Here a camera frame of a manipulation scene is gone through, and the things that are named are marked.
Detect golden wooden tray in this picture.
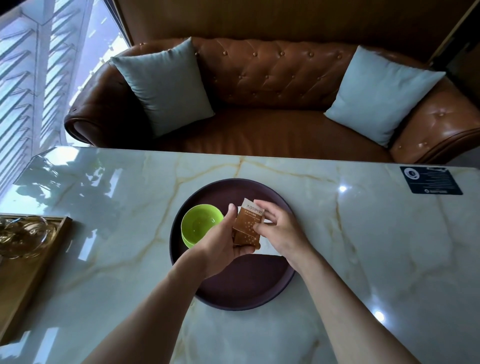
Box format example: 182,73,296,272
0,213,73,346

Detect person's right hand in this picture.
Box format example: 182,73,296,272
253,200,315,276

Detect green bowl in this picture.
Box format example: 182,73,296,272
181,204,225,250

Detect window louvre blinds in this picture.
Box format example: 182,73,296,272
0,0,130,196

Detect black table sticker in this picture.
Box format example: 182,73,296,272
400,166,464,196

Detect person's left forearm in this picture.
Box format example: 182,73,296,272
83,249,208,364

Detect white paper napkin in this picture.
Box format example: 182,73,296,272
253,219,283,257

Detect dark purple round tray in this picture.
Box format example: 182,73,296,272
169,178,297,311

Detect person's right forearm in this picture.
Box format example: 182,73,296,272
294,249,421,364

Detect light blue cushion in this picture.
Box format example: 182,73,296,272
111,37,215,139
324,45,447,148

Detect person's left hand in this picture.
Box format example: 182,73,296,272
194,203,256,280

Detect brown sachet packet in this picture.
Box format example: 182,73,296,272
232,198,266,250

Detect brown leather tufted sofa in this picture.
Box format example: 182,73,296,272
64,37,480,165

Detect clear glass teapot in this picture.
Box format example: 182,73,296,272
0,216,50,260

